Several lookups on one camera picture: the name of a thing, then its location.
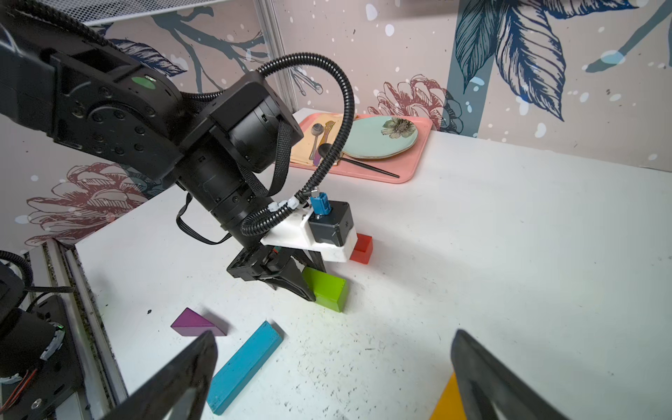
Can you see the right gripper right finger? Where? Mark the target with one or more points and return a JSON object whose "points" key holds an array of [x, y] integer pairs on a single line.
{"points": [[489, 390]]}

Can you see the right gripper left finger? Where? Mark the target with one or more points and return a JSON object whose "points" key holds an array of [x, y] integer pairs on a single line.
{"points": [[179, 390]]}

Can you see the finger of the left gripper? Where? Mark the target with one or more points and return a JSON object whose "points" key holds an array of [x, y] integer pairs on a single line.
{"points": [[285, 274]]}

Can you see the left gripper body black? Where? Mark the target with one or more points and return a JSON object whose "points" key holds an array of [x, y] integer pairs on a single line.
{"points": [[249, 264]]}

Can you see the green rectangular block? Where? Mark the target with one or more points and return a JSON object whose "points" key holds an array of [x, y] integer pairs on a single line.
{"points": [[330, 291]]}

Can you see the purple triangle block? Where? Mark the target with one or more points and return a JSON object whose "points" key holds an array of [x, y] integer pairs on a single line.
{"points": [[192, 324]]}

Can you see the red rectangular block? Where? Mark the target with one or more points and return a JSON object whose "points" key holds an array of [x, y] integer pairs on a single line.
{"points": [[363, 249]]}

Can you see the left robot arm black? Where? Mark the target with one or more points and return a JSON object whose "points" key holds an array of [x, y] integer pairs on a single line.
{"points": [[230, 151]]}

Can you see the orange long block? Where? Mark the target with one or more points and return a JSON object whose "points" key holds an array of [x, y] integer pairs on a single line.
{"points": [[449, 406]]}

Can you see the teal long block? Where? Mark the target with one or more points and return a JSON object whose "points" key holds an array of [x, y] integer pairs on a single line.
{"points": [[234, 376]]}

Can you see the beige napkin on tray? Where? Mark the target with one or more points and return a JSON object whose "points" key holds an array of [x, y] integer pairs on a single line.
{"points": [[301, 151]]}

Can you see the black ladle spoon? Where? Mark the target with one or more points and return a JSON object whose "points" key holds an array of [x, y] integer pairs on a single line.
{"points": [[323, 151]]}

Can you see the pink tray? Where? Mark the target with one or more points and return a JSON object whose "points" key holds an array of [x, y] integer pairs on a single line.
{"points": [[404, 164]]}

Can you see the silver spoon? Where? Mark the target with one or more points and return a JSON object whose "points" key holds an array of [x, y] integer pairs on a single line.
{"points": [[316, 131]]}

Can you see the light green plate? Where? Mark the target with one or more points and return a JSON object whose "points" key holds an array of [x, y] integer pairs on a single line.
{"points": [[380, 137]]}

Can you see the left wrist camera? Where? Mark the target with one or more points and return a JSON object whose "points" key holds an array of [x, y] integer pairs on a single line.
{"points": [[331, 221]]}

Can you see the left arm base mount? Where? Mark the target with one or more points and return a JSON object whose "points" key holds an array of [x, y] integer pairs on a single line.
{"points": [[40, 368]]}

